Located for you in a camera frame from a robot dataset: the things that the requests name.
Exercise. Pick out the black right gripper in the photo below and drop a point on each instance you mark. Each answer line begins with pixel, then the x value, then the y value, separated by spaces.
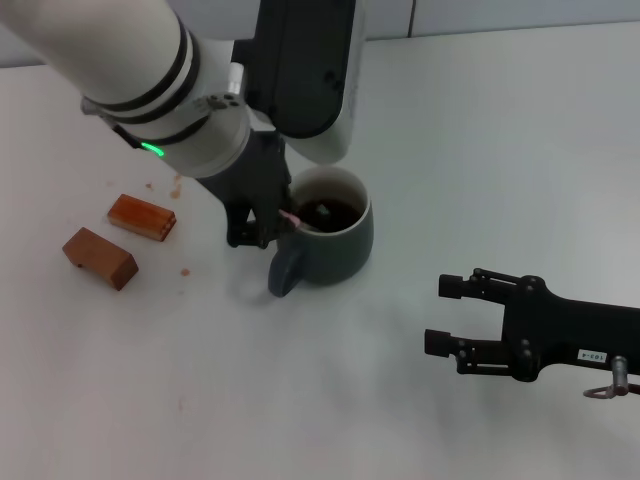
pixel 565 330

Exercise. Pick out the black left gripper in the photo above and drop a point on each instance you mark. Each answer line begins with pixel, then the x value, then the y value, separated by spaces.
pixel 255 170

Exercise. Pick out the grey ceramic cup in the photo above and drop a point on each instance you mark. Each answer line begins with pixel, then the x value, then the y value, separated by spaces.
pixel 335 260

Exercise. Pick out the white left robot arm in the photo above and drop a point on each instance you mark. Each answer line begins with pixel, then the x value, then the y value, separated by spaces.
pixel 125 55

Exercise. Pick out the dark coffee liquid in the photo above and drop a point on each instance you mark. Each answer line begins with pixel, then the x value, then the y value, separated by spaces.
pixel 345 215

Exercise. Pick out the orange grooved wooden block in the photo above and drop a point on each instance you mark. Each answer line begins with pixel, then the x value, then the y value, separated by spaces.
pixel 145 217

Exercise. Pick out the silver plug on left gripper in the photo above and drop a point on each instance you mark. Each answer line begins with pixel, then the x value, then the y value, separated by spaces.
pixel 236 77

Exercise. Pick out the silver plug on gripper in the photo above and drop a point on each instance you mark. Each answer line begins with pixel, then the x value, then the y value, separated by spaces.
pixel 620 377
pixel 236 77

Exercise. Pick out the dark brown wooden block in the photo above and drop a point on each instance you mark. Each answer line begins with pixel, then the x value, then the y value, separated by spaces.
pixel 100 255

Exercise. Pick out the silver plug on right gripper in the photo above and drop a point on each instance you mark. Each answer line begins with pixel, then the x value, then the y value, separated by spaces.
pixel 620 377

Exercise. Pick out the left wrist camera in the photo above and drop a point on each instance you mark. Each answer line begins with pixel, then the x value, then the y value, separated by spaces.
pixel 300 65

